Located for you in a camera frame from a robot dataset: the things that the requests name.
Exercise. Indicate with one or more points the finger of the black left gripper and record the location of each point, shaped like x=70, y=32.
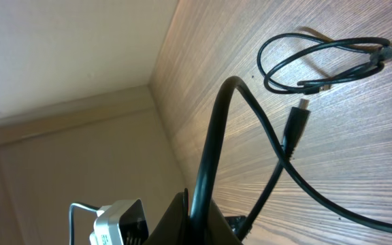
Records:
x=235, y=222

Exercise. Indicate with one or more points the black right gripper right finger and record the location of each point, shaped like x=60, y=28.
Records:
x=215, y=230

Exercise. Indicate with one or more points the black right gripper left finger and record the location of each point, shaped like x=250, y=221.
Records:
x=171, y=229

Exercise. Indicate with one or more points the black cable blue USB plug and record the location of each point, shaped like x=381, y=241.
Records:
x=211, y=155

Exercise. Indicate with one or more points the black cable gold plug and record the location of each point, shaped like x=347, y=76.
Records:
x=331, y=67

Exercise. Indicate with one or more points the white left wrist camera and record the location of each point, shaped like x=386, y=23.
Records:
x=122, y=223

